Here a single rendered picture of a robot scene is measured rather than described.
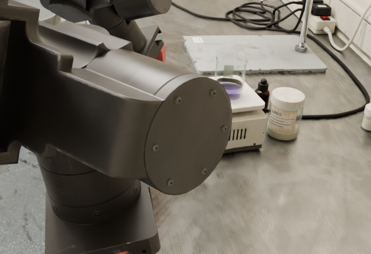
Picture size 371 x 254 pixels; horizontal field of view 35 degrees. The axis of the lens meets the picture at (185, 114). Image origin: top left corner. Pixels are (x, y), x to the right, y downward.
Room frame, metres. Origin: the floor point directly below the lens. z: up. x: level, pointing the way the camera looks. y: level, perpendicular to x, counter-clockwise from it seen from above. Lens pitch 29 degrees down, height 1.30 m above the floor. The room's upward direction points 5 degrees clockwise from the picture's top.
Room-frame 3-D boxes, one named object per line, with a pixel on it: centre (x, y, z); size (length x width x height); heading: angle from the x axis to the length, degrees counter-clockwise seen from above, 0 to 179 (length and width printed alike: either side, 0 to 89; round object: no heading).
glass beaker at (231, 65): (0.90, -0.07, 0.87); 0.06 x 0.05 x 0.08; 32
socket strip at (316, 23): (1.65, -0.30, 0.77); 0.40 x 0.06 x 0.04; 13
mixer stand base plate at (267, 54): (1.29, -0.14, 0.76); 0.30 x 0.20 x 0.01; 103
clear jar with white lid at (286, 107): (0.94, -0.18, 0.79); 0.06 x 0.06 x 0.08
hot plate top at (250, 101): (0.91, -0.06, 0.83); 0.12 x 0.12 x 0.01; 22
